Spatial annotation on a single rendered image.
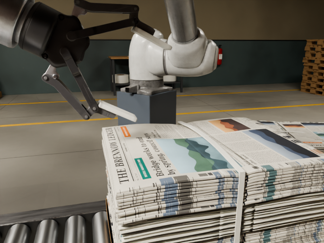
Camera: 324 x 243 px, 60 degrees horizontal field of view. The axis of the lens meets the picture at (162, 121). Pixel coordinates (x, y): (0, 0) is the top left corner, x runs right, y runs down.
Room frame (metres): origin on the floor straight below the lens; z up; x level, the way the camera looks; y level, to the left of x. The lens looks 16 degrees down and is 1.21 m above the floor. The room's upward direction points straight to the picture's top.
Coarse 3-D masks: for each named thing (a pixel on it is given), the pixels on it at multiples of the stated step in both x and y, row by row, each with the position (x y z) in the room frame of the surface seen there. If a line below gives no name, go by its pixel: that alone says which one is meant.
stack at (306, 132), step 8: (280, 128) 1.26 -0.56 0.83; (288, 128) 1.26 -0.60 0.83; (296, 128) 1.26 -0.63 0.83; (304, 128) 1.26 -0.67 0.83; (312, 128) 1.26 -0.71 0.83; (320, 128) 1.26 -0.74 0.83; (296, 136) 1.14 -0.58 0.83; (304, 136) 1.14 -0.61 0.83; (312, 136) 1.14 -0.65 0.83; (320, 136) 1.14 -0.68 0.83; (312, 144) 1.05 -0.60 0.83; (320, 144) 1.05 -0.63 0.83
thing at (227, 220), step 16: (176, 128) 0.61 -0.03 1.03; (192, 144) 0.51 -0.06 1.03; (208, 144) 0.50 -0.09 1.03; (208, 160) 0.43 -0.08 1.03; (224, 160) 0.43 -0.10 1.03; (240, 160) 0.43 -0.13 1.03; (224, 176) 0.37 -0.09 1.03; (256, 176) 0.39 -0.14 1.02; (224, 192) 0.38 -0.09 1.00; (256, 192) 0.39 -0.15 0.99; (224, 208) 0.38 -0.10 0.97; (224, 224) 0.38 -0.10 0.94; (224, 240) 0.38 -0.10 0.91; (240, 240) 0.39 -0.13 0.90
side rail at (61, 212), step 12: (84, 204) 0.66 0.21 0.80; (96, 204) 0.66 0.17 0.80; (0, 216) 0.61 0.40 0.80; (12, 216) 0.61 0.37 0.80; (24, 216) 0.61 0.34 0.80; (36, 216) 0.61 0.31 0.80; (48, 216) 0.61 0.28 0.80; (60, 216) 0.61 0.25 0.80; (84, 216) 0.62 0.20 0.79; (0, 228) 0.57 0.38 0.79; (36, 228) 0.59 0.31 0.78; (60, 228) 0.61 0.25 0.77; (0, 240) 0.57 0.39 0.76; (60, 240) 0.61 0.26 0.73
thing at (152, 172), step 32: (128, 128) 0.59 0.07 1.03; (160, 128) 0.60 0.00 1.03; (128, 160) 0.42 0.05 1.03; (160, 160) 0.42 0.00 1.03; (192, 160) 0.43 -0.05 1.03; (128, 192) 0.34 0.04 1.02; (160, 192) 0.35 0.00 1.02; (192, 192) 0.36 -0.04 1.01; (128, 224) 0.34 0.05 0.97; (160, 224) 0.35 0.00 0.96; (192, 224) 0.36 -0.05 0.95
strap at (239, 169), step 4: (184, 124) 0.61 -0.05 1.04; (188, 124) 0.61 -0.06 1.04; (192, 128) 0.56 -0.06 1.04; (196, 128) 0.56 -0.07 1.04; (196, 132) 0.54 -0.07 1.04; (200, 132) 0.53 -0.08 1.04; (204, 136) 0.51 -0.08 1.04; (208, 136) 0.51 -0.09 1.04; (208, 140) 0.49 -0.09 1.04; (212, 140) 0.49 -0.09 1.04; (212, 144) 0.47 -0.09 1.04; (216, 144) 0.47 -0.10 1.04; (216, 148) 0.45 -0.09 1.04; (220, 148) 0.45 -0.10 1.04; (220, 152) 0.44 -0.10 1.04; (224, 152) 0.44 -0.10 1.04; (224, 156) 0.43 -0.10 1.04; (228, 156) 0.43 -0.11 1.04; (228, 160) 0.41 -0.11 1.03; (232, 160) 0.41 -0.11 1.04; (232, 164) 0.40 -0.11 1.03; (236, 164) 0.40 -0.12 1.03; (236, 168) 0.39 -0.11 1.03; (240, 168) 0.39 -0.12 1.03
